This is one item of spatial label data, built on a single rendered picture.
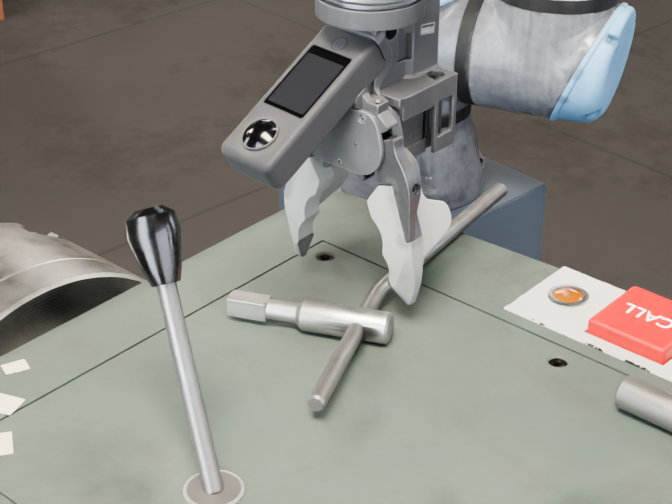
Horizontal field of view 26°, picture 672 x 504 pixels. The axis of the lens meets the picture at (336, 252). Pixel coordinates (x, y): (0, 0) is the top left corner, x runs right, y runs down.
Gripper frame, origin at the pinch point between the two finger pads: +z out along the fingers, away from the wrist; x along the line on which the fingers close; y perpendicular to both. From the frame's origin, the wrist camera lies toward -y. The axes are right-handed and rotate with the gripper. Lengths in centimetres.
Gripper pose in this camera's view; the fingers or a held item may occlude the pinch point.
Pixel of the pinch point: (347, 272)
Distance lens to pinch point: 101.9
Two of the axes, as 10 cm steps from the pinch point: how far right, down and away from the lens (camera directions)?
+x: -7.5, -3.3, 5.7
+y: 6.6, -3.8, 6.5
